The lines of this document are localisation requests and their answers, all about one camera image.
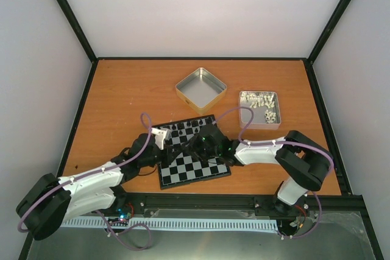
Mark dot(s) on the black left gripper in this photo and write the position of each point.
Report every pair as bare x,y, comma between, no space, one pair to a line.
169,157

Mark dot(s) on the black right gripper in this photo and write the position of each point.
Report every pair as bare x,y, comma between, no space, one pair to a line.
194,145

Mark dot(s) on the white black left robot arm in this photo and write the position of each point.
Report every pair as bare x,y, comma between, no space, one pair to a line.
53,201

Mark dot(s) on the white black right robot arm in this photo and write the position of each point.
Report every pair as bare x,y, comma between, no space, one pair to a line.
306,162

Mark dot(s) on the white chess pieces pile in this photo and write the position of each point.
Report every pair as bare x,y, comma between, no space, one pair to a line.
263,107

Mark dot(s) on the gold square tin box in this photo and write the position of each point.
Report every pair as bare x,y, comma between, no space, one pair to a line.
201,90

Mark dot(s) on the white patterned tin lid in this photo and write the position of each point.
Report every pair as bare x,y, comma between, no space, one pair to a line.
245,112

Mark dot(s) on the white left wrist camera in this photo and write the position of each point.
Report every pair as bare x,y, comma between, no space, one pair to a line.
161,135

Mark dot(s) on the light blue cable duct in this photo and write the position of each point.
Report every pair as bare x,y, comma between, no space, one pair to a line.
172,224

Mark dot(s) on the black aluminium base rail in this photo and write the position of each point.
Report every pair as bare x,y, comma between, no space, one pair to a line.
261,205

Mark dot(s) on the black front left frame post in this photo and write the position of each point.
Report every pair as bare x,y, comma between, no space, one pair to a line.
77,29

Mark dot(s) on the black enclosure frame post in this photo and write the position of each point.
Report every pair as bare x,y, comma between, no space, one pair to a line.
334,19

